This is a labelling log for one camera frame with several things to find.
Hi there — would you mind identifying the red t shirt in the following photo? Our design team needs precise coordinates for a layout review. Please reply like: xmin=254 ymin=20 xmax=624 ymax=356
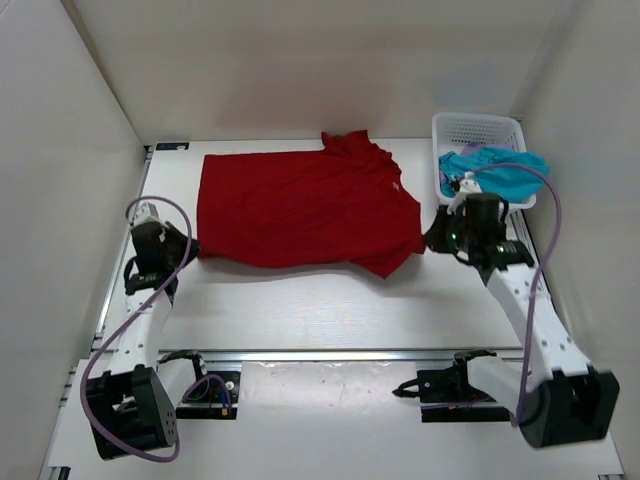
xmin=196 ymin=130 xmax=426 ymax=279

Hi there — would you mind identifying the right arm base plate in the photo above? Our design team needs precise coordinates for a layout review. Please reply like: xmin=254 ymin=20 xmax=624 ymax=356
xmin=392 ymin=349 xmax=511 ymax=423

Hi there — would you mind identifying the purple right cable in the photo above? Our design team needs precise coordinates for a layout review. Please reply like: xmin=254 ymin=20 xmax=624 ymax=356
xmin=422 ymin=163 xmax=560 ymax=429

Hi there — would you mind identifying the dark label sticker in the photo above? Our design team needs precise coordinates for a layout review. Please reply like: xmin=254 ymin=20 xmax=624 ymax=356
xmin=155 ymin=142 xmax=190 ymax=151

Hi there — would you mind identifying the left side aluminium rail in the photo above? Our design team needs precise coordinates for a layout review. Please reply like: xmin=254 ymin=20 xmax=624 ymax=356
xmin=37 ymin=144 xmax=154 ymax=480

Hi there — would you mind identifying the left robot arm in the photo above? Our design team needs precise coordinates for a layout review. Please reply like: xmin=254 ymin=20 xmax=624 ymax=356
xmin=81 ymin=217 xmax=210 ymax=460

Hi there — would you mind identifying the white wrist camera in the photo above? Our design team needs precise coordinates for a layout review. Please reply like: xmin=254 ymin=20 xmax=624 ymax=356
xmin=130 ymin=201 xmax=161 ymax=228
xmin=447 ymin=171 xmax=482 ymax=215

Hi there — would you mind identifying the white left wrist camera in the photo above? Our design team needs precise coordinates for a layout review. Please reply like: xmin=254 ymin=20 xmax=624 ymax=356
xmin=130 ymin=201 xmax=161 ymax=228

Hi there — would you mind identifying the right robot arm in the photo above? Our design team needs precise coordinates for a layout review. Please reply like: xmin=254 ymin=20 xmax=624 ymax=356
xmin=423 ymin=193 xmax=620 ymax=449

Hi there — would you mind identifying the teal t shirt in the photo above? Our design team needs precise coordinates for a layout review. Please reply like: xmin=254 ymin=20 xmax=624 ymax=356
xmin=438 ymin=148 xmax=549 ymax=204

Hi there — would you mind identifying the aluminium table edge rail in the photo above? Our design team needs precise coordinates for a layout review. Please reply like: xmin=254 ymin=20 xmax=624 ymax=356
xmin=89 ymin=347 xmax=566 ymax=366

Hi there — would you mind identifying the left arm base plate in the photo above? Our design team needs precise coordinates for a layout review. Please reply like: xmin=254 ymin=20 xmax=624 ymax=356
xmin=176 ymin=371 xmax=241 ymax=421

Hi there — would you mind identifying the right side aluminium rail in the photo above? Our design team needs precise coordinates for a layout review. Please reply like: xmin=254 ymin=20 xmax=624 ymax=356
xmin=507 ymin=211 xmax=557 ymax=348

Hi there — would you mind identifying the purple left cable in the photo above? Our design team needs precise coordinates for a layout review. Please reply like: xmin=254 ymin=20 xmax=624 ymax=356
xmin=80 ymin=195 xmax=195 ymax=462

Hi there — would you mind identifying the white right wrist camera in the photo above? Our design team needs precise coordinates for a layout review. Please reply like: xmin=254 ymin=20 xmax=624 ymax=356
xmin=447 ymin=171 xmax=482 ymax=215

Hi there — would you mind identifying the purple cable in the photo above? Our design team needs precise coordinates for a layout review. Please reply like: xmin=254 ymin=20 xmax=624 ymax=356
xmin=422 ymin=163 xmax=560 ymax=429
xmin=80 ymin=195 xmax=195 ymax=462

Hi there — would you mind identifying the purple t shirt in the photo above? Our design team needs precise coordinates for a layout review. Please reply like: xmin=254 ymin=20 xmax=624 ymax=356
xmin=461 ymin=142 xmax=515 ymax=156

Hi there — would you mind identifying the white plastic basket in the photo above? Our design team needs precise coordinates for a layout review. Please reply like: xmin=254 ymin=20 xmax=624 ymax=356
xmin=432 ymin=112 xmax=549 ymax=210

